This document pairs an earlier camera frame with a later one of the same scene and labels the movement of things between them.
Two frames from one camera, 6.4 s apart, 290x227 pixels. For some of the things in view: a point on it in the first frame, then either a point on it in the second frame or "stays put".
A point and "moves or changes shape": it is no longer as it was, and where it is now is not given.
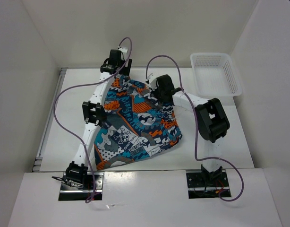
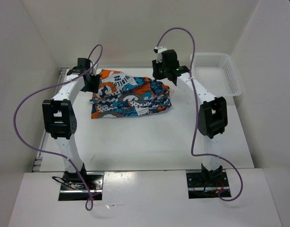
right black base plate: x=210 y=185 stays put
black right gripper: x=155 y=93 -> x=155 y=74
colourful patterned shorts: x=137 y=123 moves or changes shape
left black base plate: x=70 y=193 stays put
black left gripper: x=124 y=70 -> x=94 y=87
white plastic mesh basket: x=215 y=74 stays put
